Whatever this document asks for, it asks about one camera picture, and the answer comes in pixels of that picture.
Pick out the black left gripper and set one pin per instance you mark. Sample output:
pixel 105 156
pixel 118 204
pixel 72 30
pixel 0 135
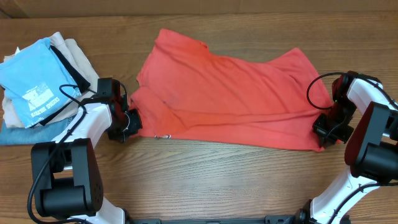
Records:
pixel 137 125

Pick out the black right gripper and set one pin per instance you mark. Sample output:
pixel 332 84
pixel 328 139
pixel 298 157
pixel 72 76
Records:
pixel 325 134

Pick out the red t-shirt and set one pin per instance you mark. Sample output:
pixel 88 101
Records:
pixel 187 92

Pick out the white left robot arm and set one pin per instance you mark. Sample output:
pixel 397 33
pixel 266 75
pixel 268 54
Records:
pixel 67 184

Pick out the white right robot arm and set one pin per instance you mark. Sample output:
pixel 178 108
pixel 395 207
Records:
pixel 361 115

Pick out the black folded garment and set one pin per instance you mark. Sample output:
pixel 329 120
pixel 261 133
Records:
pixel 82 84

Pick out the folded blue jeans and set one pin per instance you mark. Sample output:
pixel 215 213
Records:
pixel 22 136

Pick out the light blue folded t-shirt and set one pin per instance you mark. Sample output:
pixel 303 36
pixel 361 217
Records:
pixel 37 83

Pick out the beige folded garment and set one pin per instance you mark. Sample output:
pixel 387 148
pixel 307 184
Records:
pixel 78 61

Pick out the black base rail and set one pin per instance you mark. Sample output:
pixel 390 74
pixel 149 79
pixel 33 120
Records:
pixel 269 219

